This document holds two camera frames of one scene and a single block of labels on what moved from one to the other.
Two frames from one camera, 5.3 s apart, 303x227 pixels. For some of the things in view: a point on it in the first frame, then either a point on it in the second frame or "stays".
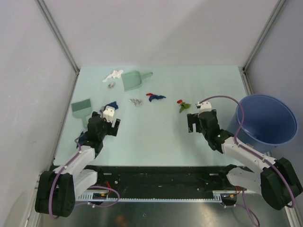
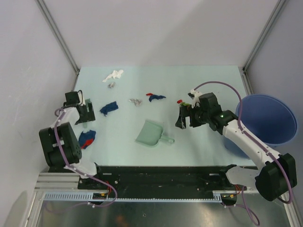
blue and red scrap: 152,96 stays
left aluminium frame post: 61,40 stays
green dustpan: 134,79 -> 151,134
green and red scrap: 183,105 stays
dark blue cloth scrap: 113,104 stays
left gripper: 113,129 -> 89,117
